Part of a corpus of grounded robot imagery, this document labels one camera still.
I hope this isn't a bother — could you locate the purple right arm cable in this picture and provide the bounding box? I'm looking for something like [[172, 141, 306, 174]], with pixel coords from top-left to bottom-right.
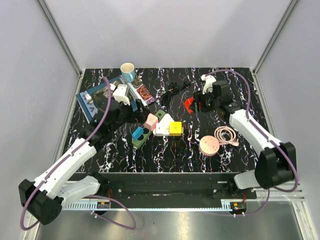
[[203, 69, 300, 217]]

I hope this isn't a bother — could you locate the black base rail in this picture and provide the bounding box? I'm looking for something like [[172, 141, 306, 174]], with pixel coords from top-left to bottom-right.
[[93, 172, 257, 210]]

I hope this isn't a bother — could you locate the green power strip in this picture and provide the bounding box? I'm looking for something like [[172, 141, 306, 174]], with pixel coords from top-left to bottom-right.
[[132, 109, 166, 148]]

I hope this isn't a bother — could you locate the white triangular power strip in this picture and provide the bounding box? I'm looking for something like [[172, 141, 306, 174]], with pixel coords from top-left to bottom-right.
[[152, 113, 174, 137]]

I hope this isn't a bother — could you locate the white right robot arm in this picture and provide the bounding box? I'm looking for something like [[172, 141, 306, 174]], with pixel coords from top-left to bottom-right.
[[190, 76, 298, 199]]

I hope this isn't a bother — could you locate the pink round socket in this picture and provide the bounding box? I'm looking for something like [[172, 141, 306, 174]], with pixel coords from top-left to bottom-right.
[[199, 135, 220, 157]]

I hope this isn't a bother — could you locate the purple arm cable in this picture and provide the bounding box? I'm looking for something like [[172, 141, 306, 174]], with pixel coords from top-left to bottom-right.
[[19, 76, 137, 231], [203, 69, 300, 217]]

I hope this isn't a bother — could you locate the blue plug adapter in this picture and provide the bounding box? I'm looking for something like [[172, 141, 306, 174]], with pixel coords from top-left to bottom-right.
[[132, 126, 144, 140]]

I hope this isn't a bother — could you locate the teal ceramic mug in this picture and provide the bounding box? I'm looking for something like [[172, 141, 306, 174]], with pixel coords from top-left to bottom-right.
[[120, 62, 136, 83]]

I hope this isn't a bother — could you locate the red cube socket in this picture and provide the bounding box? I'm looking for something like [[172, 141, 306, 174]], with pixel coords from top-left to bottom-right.
[[184, 97, 195, 114]]

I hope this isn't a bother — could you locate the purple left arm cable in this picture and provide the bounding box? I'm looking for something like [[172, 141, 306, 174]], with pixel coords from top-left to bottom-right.
[[19, 76, 137, 231]]

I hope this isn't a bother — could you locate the yellow cube socket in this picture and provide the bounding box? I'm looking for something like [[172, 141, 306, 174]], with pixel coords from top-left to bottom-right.
[[169, 121, 183, 136]]

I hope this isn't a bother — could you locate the dark floral square plate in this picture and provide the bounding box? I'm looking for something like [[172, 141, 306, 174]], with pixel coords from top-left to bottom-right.
[[91, 84, 109, 108]]

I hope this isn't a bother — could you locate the blue patterned placemat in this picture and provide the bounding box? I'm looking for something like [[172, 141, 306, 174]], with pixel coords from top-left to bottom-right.
[[75, 75, 156, 125]]

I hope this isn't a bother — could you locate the silver fork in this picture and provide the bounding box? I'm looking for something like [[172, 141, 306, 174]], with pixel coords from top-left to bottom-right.
[[84, 93, 93, 104]]

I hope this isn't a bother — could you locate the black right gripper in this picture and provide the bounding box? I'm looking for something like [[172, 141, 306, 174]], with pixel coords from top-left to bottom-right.
[[189, 87, 220, 114]]

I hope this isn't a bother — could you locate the pink cube socket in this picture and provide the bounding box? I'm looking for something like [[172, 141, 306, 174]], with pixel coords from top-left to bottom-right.
[[143, 113, 159, 131]]

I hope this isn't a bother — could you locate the pink coiled cable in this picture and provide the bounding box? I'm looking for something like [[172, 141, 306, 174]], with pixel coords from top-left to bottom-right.
[[214, 126, 239, 147]]

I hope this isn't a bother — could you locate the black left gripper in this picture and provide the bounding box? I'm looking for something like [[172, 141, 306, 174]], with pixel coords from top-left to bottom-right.
[[109, 98, 150, 133]]

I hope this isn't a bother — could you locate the black power cable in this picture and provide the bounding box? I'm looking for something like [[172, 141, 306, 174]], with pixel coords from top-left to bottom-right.
[[159, 81, 191, 107]]

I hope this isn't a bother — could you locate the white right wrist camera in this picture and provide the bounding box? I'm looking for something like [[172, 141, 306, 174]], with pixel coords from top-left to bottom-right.
[[200, 74, 217, 95]]

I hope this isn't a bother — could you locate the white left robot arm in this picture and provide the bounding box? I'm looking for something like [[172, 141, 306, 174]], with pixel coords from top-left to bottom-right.
[[18, 99, 150, 225]]

